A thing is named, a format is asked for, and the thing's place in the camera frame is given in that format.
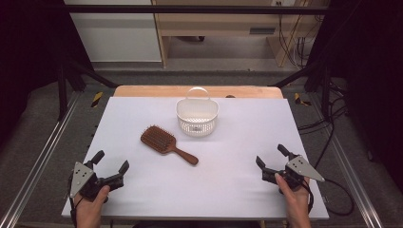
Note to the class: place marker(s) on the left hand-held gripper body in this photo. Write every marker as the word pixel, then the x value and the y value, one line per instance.
pixel 81 177

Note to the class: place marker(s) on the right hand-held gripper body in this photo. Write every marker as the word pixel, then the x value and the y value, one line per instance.
pixel 303 167

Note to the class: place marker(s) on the brown wooden hairbrush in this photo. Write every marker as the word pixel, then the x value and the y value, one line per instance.
pixel 157 139

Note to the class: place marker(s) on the white plastic basket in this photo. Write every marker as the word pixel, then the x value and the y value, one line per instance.
pixel 196 110

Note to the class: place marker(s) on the person's left hand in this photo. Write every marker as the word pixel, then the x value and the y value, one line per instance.
pixel 90 209

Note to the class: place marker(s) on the person's right hand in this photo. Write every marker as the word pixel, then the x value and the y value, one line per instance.
pixel 297 202

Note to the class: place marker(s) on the white table cover sheet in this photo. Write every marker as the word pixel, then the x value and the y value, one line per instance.
pixel 221 180

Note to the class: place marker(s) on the yellow black tape marker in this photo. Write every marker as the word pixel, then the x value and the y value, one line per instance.
pixel 97 99
pixel 299 100

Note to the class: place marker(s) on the black metal stand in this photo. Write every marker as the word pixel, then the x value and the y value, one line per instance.
pixel 325 91
pixel 62 91

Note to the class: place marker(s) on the white cabinet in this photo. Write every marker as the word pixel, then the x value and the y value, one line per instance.
pixel 117 34

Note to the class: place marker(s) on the black curtain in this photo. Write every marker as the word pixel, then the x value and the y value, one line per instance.
pixel 28 47
pixel 374 63

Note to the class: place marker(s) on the office chair base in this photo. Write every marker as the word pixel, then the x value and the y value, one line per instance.
pixel 190 38

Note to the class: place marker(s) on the light wooden desk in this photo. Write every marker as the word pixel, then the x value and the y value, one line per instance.
pixel 215 23

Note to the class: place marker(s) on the aluminium floor rail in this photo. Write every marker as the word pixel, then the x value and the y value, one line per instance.
pixel 41 158
pixel 351 171

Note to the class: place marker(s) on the black horizontal frame bar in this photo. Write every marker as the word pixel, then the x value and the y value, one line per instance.
pixel 190 9

